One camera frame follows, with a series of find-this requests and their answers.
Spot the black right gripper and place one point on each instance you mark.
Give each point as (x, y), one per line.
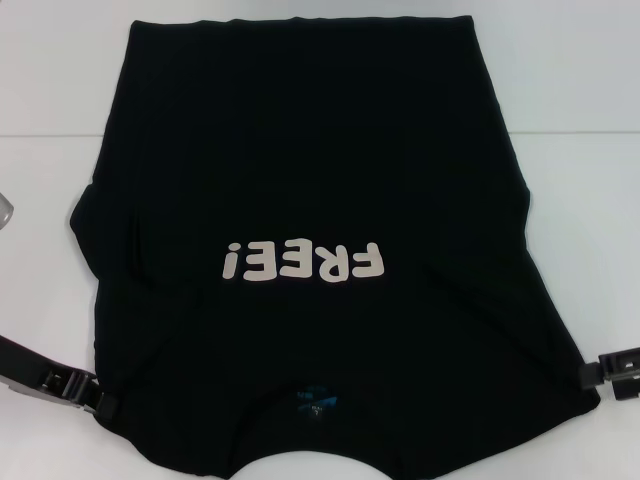
(622, 372)

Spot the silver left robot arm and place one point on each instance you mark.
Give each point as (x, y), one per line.
(5, 212)

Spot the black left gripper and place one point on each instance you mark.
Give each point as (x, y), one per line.
(25, 372)

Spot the black shirt with FREE print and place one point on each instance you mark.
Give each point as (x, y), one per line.
(310, 150)

